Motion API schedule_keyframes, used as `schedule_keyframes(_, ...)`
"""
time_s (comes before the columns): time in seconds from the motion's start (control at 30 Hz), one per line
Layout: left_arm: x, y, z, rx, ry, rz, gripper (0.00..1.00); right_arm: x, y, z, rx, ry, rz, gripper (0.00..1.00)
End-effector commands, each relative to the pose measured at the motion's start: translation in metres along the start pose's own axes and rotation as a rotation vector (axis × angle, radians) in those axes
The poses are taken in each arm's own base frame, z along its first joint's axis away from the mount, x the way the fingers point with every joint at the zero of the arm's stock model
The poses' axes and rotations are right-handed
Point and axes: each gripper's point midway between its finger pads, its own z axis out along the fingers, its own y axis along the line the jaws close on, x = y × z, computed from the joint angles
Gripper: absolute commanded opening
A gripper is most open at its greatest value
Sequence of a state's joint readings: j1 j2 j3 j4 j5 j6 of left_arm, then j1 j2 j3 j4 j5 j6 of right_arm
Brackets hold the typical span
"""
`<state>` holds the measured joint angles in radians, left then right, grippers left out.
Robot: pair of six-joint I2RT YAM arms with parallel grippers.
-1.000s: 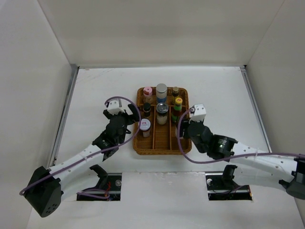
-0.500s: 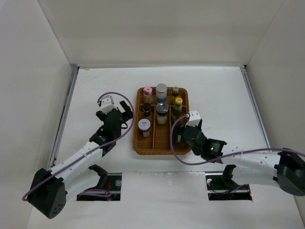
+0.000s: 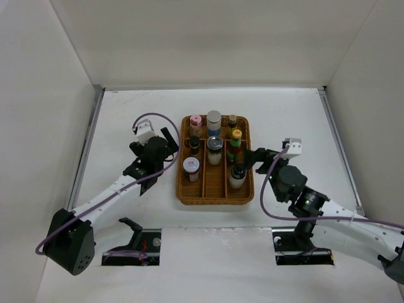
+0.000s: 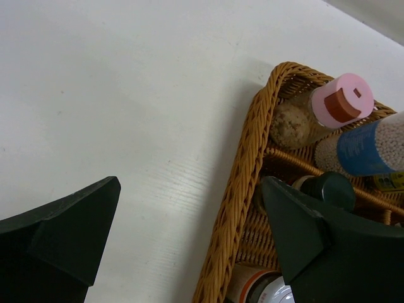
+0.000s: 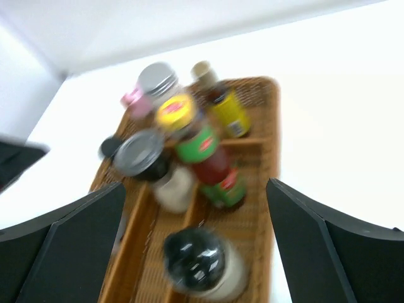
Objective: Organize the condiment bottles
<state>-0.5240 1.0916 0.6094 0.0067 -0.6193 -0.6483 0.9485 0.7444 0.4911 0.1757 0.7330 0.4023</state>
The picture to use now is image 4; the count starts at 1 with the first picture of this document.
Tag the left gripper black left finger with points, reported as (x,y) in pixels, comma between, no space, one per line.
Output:
(52,253)

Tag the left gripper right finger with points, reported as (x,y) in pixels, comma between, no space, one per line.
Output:
(327,254)

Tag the black cap pepper bottle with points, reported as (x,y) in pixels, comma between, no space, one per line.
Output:
(331,188)

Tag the small red label white jar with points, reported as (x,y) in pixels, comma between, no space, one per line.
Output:
(257,284)

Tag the brown cap yellow oil bottle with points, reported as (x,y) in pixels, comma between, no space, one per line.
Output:
(389,183)

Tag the silver cap blue label shaker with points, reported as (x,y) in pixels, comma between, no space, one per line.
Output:
(371,149)

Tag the pink cap spice jar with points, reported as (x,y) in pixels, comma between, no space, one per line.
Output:
(311,116)

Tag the brown wicker divided tray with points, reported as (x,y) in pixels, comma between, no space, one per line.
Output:
(242,233)

